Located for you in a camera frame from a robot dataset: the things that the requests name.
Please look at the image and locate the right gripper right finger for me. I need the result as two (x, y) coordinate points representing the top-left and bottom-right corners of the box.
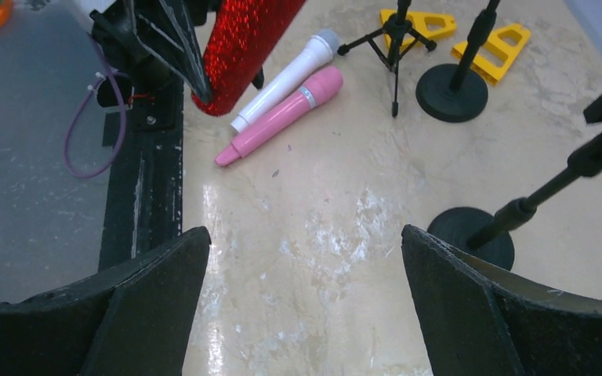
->
(401, 225), (602, 375)

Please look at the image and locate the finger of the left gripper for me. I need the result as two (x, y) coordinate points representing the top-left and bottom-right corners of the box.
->
(125, 0), (212, 103)

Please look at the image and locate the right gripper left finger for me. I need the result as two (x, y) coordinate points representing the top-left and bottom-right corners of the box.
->
(0, 226), (211, 375)

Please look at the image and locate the red glitter microphone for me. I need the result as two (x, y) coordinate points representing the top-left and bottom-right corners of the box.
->
(193, 0), (306, 117)

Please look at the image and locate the black round-base mic stand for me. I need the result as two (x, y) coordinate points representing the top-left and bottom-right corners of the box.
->
(427, 94), (602, 270)

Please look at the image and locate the black left round-base stand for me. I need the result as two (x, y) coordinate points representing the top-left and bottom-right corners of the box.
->
(415, 0), (500, 123)

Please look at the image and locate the white toy microphone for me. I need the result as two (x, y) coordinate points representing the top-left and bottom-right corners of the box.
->
(230, 29), (340, 133)

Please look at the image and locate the pink toy microphone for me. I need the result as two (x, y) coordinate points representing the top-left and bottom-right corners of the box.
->
(215, 66), (343, 167)

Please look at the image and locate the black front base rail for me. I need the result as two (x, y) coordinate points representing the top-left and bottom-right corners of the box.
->
(98, 79), (183, 270)

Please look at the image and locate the black tripod shock-mount stand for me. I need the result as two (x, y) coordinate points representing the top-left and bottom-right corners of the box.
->
(337, 0), (437, 118)

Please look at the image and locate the yellow bracket near tripod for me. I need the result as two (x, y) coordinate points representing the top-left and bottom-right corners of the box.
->
(379, 9), (457, 52)

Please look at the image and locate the yellow bracket at back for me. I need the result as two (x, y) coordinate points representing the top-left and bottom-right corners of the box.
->
(471, 23), (531, 86)

